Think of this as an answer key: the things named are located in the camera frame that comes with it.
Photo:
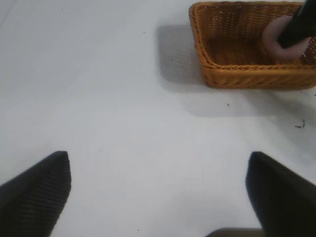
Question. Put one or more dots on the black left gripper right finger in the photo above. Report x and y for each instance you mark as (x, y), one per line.
(284, 197)

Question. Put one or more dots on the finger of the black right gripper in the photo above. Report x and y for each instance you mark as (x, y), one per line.
(297, 23)

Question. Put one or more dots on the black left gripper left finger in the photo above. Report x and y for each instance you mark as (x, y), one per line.
(32, 197)

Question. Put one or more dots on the pink peach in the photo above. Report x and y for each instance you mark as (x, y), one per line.
(271, 42)

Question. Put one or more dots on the brown woven wicker basket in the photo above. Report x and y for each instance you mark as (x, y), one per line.
(229, 74)

